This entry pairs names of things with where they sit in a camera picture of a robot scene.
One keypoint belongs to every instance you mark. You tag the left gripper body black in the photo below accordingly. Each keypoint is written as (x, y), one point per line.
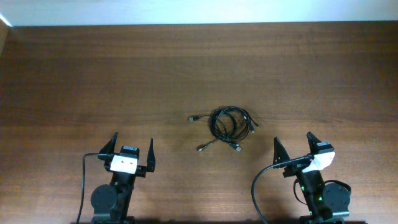
(143, 168)

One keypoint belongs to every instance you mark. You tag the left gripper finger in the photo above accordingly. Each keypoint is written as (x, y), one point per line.
(151, 158)
(108, 149)

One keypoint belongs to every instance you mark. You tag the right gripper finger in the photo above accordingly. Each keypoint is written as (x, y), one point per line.
(280, 154)
(313, 141)

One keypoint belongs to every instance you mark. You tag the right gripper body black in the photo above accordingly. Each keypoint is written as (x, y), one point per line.
(293, 170)

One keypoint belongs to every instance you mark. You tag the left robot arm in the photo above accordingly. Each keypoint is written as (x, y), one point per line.
(124, 185)

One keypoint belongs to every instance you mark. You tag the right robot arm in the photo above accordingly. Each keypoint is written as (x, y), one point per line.
(327, 200)

